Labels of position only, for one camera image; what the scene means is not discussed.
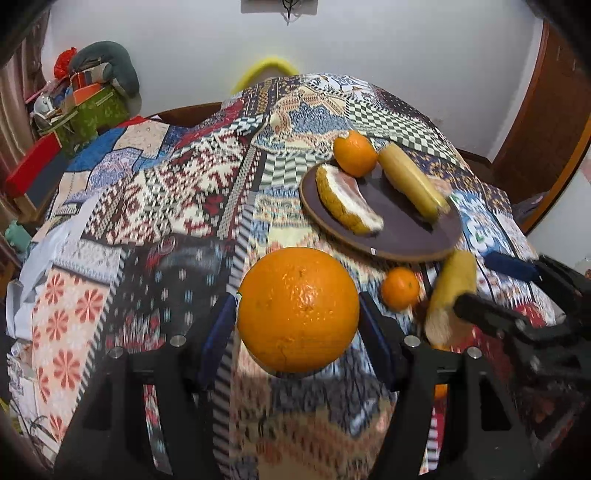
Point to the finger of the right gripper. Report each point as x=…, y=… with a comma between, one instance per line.
x=566, y=287
x=489, y=316

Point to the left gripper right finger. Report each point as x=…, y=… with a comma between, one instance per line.
x=483, y=436

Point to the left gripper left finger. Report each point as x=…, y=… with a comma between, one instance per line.
x=107, y=436

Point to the sugarcane piece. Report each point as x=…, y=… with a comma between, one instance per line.
x=407, y=177
x=443, y=327

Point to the small mandarin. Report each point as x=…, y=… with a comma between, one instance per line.
x=400, y=289
x=441, y=391

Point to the pomelo wedge with rind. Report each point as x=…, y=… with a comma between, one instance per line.
x=341, y=195

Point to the large orange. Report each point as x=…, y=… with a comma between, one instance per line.
x=355, y=154
x=298, y=310

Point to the small mandarin front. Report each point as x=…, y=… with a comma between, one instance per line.
x=441, y=391

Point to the purple ceramic plate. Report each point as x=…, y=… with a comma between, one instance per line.
x=406, y=237

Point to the wooden door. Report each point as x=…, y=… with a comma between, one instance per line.
x=549, y=136

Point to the patchwork patterned bedspread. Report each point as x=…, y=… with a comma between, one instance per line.
x=154, y=223

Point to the red box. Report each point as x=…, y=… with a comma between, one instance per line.
x=36, y=159

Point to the yellow foam tube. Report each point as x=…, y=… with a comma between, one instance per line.
x=268, y=67

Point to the green storage box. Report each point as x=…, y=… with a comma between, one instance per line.
x=101, y=112

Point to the red plastic bag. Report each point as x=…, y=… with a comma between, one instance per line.
x=61, y=65

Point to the striped red gold curtain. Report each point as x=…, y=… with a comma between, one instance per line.
x=21, y=77

